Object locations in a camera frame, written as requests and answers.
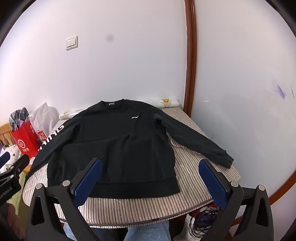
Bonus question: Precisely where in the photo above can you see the green cloth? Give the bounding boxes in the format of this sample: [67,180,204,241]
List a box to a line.
[8,170,26,210]

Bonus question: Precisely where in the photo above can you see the white plastic bag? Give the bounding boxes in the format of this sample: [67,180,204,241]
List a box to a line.
[29,102,59,139]

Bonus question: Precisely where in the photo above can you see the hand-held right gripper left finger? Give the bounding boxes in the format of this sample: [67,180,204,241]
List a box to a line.
[26,158,103,241]

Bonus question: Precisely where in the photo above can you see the plaid cloth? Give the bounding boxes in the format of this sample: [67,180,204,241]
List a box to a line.
[9,107,31,133]

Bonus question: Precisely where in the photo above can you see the tangle of black cables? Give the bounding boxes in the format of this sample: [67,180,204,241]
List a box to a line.
[188,203,223,238]

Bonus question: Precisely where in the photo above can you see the clear plastic bag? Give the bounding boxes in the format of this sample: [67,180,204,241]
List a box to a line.
[59,99,181,120]

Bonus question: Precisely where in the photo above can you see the black sweatshirt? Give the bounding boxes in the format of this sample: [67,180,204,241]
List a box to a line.
[25,99,234,200]

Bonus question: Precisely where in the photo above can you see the white dotted cloth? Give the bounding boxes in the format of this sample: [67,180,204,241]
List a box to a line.
[0,144,31,173]

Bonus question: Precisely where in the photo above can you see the large red paper bag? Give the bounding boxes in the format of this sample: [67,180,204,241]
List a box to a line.
[11,121,40,158]

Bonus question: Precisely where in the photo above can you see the white cloth under table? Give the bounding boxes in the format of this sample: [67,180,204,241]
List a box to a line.
[173,214,193,241]

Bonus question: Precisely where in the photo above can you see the white wall switch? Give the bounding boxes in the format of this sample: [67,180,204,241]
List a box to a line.
[66,35,78,51]

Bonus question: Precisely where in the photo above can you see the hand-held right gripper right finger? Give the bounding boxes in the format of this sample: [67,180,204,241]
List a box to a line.
[198,158,274,241]

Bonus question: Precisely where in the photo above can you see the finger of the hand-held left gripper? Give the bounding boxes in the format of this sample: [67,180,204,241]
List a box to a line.
[0,154,31,184]
[0,151,12,171]

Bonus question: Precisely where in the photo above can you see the striped table cover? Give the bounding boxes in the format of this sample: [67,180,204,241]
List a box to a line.
[22,105,241,229]

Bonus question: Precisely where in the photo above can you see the person's blue jeans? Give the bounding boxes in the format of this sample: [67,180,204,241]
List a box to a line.
[62,220,173,241]

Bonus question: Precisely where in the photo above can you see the wooden furniture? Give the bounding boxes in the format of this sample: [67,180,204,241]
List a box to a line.
[0,123,15,145]

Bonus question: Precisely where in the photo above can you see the brown wooden door frame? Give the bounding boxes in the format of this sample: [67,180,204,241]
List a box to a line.
[183,0,296,205]

